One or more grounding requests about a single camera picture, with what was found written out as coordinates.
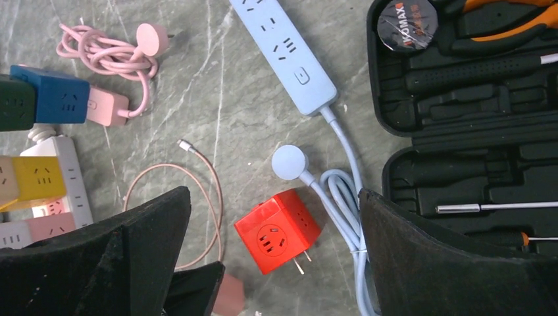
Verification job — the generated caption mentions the green cube socket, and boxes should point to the green cube socket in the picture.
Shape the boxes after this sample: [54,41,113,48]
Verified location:
[0,74,36,132]

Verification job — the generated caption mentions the pink charger plug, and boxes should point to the pink charger plug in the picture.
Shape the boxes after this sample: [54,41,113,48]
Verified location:
[212,273,245,316]

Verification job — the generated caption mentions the yellow cube socket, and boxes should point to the yellow cube socket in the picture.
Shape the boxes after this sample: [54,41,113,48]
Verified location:
[2,156,66,212]

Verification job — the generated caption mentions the red cube socket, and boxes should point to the red cube socket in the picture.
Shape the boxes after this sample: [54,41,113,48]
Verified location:
[234,189,322,275]

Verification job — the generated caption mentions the beige cube socket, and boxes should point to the beige cube socket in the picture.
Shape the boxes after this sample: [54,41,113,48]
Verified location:
[1,156,20,211]

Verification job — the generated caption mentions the black tool case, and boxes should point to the black tool case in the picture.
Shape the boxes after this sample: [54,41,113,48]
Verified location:
[367,1,557,257]

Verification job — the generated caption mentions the pink cable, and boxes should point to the pink cable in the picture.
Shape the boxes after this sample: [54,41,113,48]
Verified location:
[55,22,175,119]

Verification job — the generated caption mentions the blue cube socket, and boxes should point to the blue cube socket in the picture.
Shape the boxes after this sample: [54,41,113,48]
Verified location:
[10,65,91,124]

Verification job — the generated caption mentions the thin pink wire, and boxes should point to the thin pink wire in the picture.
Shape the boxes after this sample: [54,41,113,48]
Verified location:
[122,139,225,271]

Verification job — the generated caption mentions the white power strip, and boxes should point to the white power strip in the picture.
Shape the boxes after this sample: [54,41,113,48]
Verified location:
[1,136,93,249]

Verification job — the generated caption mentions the pink power strip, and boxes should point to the pink power strip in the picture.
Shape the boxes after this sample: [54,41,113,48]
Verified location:
[86,86,129,127]

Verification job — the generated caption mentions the light blue cable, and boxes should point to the light blue cable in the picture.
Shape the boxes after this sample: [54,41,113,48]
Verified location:
[270,106,380,316]

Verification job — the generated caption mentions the pink cube socket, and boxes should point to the pink cube socket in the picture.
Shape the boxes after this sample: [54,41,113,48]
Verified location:
[25,199,76,242]

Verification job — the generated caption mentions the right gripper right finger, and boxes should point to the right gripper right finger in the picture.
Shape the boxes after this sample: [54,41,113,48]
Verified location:
[359,189,557,315]

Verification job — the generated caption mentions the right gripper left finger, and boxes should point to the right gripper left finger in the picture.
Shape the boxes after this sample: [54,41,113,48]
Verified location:
[1,186,225,315]

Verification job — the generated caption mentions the light blue power strip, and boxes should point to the light blue power strip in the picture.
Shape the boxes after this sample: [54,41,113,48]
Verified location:
[230,0,338,122]

